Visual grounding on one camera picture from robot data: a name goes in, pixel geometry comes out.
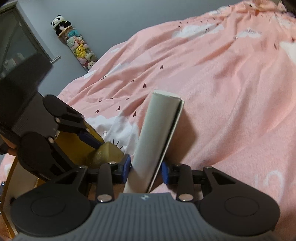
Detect tube of plush toys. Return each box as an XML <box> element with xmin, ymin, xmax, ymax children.
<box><xmin>58</xmin><ymin>25</ymin><xmax>99</xmax><ymax>71</ymax></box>

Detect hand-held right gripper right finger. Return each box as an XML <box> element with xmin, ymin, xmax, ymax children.
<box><xmin>161</xmin><ymin>161</ymin><xmax>232</xmax><ymax>202</ymax></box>

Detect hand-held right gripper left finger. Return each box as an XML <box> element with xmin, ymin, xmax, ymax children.
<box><xmin>57</xmin><ymin>154</ymin><xmax>131</xmax><ymax>202</ymax></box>

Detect panda plush toy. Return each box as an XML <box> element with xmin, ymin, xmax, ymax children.
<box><xmin>51</xmin><ymin>15</ymin><xmax>72</xmax><ymax>32</ymax></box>

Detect long white box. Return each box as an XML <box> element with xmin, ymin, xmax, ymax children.
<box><xmin>123</xmin><ymin>89</ymin><xmax>186</xmax><ymax>193</ymax></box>

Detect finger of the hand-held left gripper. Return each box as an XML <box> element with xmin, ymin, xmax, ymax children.
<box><xmin>44</xmin><ymin>137</ymin><xmax>80</xmax><ymax>177</ymax></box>
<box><xmin>55</xmin><ymin>107</ymin><xmax>102</xmax><ymax>149</ymax></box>

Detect small gold box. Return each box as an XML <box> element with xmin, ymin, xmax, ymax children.
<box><xmin>86</xmin><ymin>141</ymin><xmax>125</xmax><ymax>169</ymax></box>

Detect orange cardboard box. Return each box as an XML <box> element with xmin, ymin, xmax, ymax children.
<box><xmin>0</xmin><ymin>120</ymin><xmax>105</xmax><ymax>241</ymax></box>

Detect glass door cabinet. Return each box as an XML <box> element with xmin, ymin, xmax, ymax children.
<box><xmin>0</xmin><ymin>0</ymin><xmax>62</xmax><ymax>80</ymax></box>

